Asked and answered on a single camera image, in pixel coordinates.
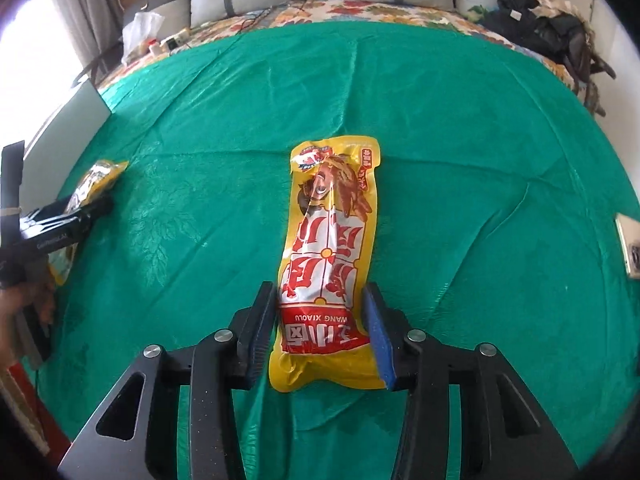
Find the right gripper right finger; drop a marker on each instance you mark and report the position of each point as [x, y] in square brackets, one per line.
[504, 432]

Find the yellow vacuum snack pouch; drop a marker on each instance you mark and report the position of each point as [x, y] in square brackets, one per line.
[95, 183]

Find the long yellow red snack bag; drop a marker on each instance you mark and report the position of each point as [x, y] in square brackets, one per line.
[325, 264]

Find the person's left hand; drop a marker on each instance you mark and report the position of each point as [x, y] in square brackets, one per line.
[14, 300]

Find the white cardboard box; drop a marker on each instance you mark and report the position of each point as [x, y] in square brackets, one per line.
[52, 154]

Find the green tablecloth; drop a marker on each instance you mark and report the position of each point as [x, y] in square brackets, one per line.
[497, 199]

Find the clear plastic bag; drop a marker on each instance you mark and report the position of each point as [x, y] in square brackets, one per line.
[138, 34]

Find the white power strip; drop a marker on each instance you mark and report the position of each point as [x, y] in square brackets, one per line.
[177, 41]

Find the grey curtain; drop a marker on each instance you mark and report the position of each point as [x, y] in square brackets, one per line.
[95, 27]

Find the white phone on cloth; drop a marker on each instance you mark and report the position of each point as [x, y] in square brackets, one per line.
[628, 231]

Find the grey pillow far left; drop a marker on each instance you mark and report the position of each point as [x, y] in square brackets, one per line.
[176, 16]

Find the floral bed cover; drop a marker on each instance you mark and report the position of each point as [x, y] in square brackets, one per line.
[350, 12]

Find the black bag pile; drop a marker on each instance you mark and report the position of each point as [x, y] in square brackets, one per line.
[556, 30]

